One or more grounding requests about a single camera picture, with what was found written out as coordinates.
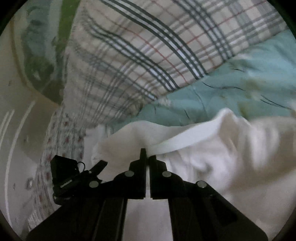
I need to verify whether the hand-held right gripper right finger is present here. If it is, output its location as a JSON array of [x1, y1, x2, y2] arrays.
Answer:
[[149, 155, 269, 241]]

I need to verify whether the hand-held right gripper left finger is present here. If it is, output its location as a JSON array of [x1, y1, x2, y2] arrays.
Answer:
[[25, 148, 147, 241]]

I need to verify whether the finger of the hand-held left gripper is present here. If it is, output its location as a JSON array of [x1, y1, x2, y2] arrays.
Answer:
[[87, 160, 108, 177]]

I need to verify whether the white garment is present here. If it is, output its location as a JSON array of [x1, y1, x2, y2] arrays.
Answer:
[[91, 108, 296, 241]]

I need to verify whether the pink floral bedsheet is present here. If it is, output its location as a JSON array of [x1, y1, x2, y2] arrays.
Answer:
[[27, 108, 93, 232]]

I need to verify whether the teal floral bedsheet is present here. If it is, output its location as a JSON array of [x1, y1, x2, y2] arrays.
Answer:
[[111, 29, 296, 133]]

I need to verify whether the plaid pillow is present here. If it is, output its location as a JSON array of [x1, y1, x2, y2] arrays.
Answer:
[[62, 0, 290, 130]]

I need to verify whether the green wall poster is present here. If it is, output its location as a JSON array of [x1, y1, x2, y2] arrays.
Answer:
[[22, 0, 82, 105]]

